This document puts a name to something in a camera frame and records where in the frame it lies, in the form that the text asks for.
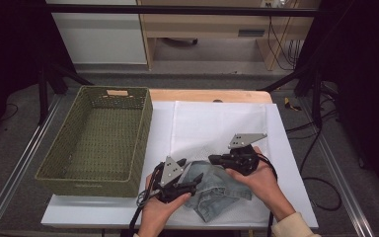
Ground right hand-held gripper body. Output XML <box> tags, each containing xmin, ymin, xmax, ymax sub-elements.
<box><xmin>223</xmin><ymin>132</ymin><xmax>268</xmax><ymax>177</ymax></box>

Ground white cabinet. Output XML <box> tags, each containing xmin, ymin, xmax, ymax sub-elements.
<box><xmin>45</xmin><ymin>0</ymin><xmax>148</xmax><ymax>65</ymax></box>

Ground person's right hand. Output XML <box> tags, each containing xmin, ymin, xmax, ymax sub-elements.
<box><xmin>225</xmin><ymin>146</ymin><xmax>290</xmax><ymax>211</ymax></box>

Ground white board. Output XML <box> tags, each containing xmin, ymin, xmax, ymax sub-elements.
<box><xmin>40</xmin><ymin>101</ymin><xmax>320</xmax><ymax>230</ymax></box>

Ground wooden desk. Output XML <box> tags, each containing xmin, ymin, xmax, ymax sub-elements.
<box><xmin>137</xmin><ymin>0</ymin><xmax>322</xmax><ymax>72</ymax></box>

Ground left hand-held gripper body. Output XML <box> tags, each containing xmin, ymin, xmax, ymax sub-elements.
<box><xmin>149</xmin><ymin>155</ymin><xmax>198</xmax><ymax>203</ymax></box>

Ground yellow and black tool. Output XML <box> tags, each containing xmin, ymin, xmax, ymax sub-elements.
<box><xmin>283</xmin><ymin>97</ymin><xmax>303</xmax><ymax>113</ymax></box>

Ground black desk cables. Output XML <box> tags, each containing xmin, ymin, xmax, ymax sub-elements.
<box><xmin>267</xmin><ymin>16</ymin><xmax>305</xmax><ymax>72</ymax></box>

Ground black metal stand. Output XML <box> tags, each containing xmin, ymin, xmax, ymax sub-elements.
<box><xmin>36</xmin><ymin>62</ymin><xmax>93</xmax><ymax>126</ymax></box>
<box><xmin>260</xmin><ymin>62</ymin><xmax>330</xmax><ymax>129</ymax></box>

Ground left hand-held gripper cable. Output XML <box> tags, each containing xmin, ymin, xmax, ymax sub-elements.
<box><xmin>128</xmin><ymin>162</ymin><xmax>166</xmax><ymax>237</ymax></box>

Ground light blue denim shorts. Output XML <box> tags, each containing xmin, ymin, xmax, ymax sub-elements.
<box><xmin>177</xmin><ymin>160</ymin><xmax>254</xmax><ymax>224</ymax></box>

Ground white mesh laundry bag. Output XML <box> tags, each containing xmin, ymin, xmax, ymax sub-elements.
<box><xmin>169</xmin><ymin>100</ymin><xmax>277</xmax><ymax>226</ymax></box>

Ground aluminium rail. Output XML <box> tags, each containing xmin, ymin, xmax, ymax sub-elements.
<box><xmin>0</xmin><ymin>93</ymin><xmax>63</xmax><ymax>237</ymax></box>
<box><xmin>297</xmin><ymin>98</ymin><xmax>376</xmax><ymax>237</ymax></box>

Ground person's left hand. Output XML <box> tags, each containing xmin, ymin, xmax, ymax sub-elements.
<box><xmin>137</xmin><ymin>173</ymin><xmax>192</xmax><ymax>237</ymax></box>

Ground white power strip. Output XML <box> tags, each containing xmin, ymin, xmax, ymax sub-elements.
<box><xmin>260</xmin><ymin>0</ymin><xmax>289</xmax><ymax>9</ymax></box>

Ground right hand-held gripper cable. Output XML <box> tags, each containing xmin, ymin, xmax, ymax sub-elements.
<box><xmin>258</xmin><ymin>153</ymin><xmax>279</xmax><ymax>237</ymax></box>

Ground hand-held gripper cable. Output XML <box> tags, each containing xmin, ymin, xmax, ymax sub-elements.
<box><xmin>128</xmin><ymin>162</ymin><xmax>166</xmax><ymax>237</ymax></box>
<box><xmin>258</xmin><ymin>153</ymin><xmax>279</xmax><ymax>237</ymax></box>

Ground green woven basket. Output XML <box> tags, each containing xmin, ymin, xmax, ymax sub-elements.
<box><xmin>34</xmin><ymin>85</ymin><xmax>154</xmax><ymax>198</ymax></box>

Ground thin black floor cable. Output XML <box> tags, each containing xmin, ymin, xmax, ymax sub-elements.
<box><xmin>0</xmin><ymin>103</ymin><xmax>20</xmax><ymax>123</ymax></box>

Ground black horizontal bar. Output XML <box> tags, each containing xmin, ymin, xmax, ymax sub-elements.
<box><xmin>47</xmin><ymin>4</ymin><xmax>320</xmax><ymax>18</ymax></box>

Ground black curtain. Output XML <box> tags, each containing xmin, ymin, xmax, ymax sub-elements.
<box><xmin>295</xmin><ymin>0</ymin><xmax>379</xmax><ymax>198</ymax></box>
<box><xmin>0</xmin><ymin>0</ymin><xmax>77</xmax><ymax>152</ymax></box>

